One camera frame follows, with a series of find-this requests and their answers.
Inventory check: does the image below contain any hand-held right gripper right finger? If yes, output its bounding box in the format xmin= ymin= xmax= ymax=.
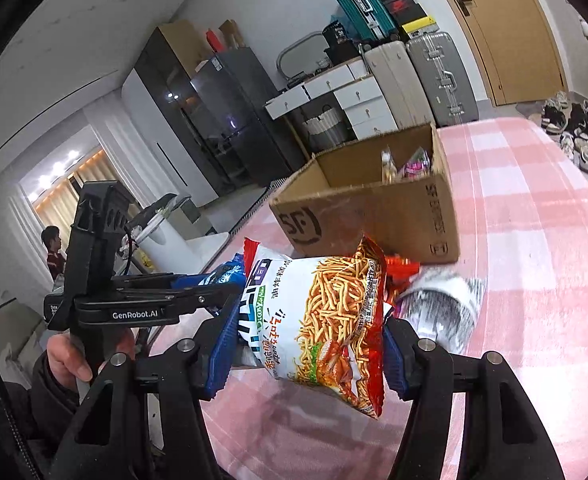
xmin=383 ymin=317 xmax=567 ymax=480

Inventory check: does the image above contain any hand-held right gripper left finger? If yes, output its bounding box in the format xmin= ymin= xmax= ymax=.
xmin=49 ymin=292 xmax=247 ymax=480

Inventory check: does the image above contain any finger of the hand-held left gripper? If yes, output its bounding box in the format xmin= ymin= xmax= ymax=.
xmin=178 ymin=282 xmax=245 ymax=313
xmin=121 ymin=271 xmax=211 ymax=292

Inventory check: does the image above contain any blue snack packet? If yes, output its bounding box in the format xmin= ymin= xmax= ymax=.
xmin=206 ymin=254 xmax=249 ymax=288

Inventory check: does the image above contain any silver white snack packet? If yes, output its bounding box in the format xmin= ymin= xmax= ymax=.
xmin=394 ymin=267 xmax=488 ymax=356

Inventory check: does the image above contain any orange noodle snack packet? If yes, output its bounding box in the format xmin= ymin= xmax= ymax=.
xmin=244 ymin=235 xmax=387 ymax=420

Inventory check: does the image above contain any small red snack packet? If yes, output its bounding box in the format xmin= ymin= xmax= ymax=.
xmin=384 ymin=255 xmax=421 ymax=306

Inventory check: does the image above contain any brown cardboard box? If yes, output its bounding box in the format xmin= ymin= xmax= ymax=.
xmin=269 ymin=122 xmax=461 ymax=265

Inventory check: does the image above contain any beige snack packet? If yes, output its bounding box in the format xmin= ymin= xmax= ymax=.
xmin=381 ymin=149 xmax=399 ymax=183

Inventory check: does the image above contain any purple snack packet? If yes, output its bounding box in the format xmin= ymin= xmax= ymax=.
xmin=399 ymin=147 xmax=432 ymax=178

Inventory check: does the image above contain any person's left forearm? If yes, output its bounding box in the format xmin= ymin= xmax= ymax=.
xmin=0 ymin=352 xmax=82 ymax=461

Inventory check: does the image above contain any person's left hand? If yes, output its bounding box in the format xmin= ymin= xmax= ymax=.
xmin=46 ymin=330 xmax=137 ymax=388

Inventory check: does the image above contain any white side table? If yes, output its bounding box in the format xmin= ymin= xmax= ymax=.
xmin=189 ymin=232 xmax=231 ymax=267

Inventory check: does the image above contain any white lidded bin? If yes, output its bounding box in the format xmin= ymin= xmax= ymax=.
xmin=134 ymin=194 xmax=195 ymax=273

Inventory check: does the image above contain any beige curtain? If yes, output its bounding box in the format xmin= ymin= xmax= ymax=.
xmin=34 ymin=147 xmax=120 ymax=221

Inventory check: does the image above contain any striped floor rug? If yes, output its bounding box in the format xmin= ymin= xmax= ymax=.
xmin=231 ymin=182 xmax=287 ymax=233

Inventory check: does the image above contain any white curtain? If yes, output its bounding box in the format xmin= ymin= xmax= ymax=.
xmin=84 ymin=105 xmax=140 ymax=196

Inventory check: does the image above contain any dark glass cabinet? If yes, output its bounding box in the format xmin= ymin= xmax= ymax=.
xmin=134 ymin=25 xmax=245 ymax=196

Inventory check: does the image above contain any dark grey refrigerator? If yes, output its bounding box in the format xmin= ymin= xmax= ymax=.
xmin=189 ymin=47 xmax=295 ymax=188

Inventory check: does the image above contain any woven laundry basket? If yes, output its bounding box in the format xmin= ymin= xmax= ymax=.
xmin=299 ymin=105 xmax=349 ymax=153

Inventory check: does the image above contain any tall brown carton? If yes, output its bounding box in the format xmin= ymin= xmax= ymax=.
xmin=159 ymin=20 xmax=209 ymax=76

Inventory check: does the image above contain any white drawer desk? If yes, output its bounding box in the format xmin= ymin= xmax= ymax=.
xmin=265 ymin=57 xmax=399 ymax=141

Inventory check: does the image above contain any brown paper bag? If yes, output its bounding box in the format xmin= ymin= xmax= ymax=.
xmin=219 ymin=19 xmax=245 ymax=48

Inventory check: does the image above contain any beige suitcase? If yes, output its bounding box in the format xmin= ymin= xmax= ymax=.
xmin=363 ymin=40 xmax=435 ymax=131

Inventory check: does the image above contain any black bag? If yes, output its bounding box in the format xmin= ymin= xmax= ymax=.
xmin=322 ymin=20 xmax=359 ymax=63

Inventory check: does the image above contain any grey suitcase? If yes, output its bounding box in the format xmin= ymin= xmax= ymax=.
xmin=406 ymin=31 xmax=479 ymax=127

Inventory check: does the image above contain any grey door mat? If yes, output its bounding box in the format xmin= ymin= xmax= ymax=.
xmin=516 ymin=101 xmax=549 ymax=121

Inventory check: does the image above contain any teal suitcase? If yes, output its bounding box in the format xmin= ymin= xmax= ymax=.
xmin=325 ymin=0 xmax=399 ymax=43

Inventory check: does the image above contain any black yellow shoebox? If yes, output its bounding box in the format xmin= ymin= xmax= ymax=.
xmin=399 ymin=14 xmax=439 ymax=38

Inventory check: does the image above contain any black red shoebox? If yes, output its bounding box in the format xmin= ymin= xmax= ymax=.
xmin=384 ymin=0 xmax=422 ymax=23

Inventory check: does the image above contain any wooden door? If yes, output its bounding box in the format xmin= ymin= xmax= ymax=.
xmin=421 ymin=0 xmax=569 ymax=107

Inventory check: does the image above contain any grey curved frame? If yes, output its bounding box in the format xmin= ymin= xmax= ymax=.
xmin=277 ymin=31 xmax=325 ymax=81

